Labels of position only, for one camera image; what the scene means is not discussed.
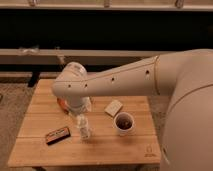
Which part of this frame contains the clear plastic bottle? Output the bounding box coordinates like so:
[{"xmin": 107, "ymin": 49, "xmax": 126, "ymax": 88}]
[{"xmin": 77, "ymin": 114, "xmax": 91, "ymax": 140}]

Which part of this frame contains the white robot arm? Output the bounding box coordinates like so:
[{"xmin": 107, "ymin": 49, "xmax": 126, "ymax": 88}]
[{"xmin": 52, "ymin": 49, "xmax": 213, "ymax": 171}]

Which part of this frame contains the small beige box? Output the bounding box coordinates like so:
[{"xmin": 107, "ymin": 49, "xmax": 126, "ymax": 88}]
[{"xmin": 104, "ymin": 100, "xmax": 123, "ymax": 117}]

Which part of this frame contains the white cup with contents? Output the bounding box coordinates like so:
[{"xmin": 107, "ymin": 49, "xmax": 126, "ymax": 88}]
[{"xmin": 113, "ymin": 112, "xmax": 135, "ymax": 136}]

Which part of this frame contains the wooden table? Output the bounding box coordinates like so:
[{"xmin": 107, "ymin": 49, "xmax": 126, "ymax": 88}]
[{"xmin": 8, "ymin": 79, "xmax": 160, "ymax": 167}]

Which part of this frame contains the long metal shelf rail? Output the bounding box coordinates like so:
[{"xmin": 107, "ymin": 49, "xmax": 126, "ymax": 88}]
[{"xmin": 0, "ymin": 48, "xmax": 167, "ymax": 65}]

